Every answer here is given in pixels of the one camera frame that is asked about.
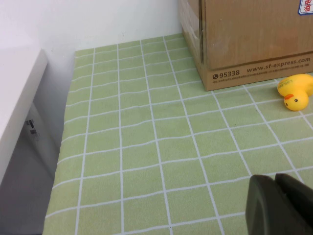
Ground white desk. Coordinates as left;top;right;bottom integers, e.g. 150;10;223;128
0;47;48;187

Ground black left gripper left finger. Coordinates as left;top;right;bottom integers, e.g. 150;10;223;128
246;174;313;235

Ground yellow rubber duck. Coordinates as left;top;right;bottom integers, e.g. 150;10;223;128
277;73;313;112

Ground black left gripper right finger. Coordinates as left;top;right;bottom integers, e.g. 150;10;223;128
274;173;313;226

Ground green checked tablecloth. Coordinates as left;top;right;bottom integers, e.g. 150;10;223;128
44;33;313;235

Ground cardboard box with sf-express print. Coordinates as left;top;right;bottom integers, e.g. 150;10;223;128
178;0;313;92

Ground red and blue box label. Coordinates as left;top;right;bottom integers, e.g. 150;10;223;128
297;0;313;16

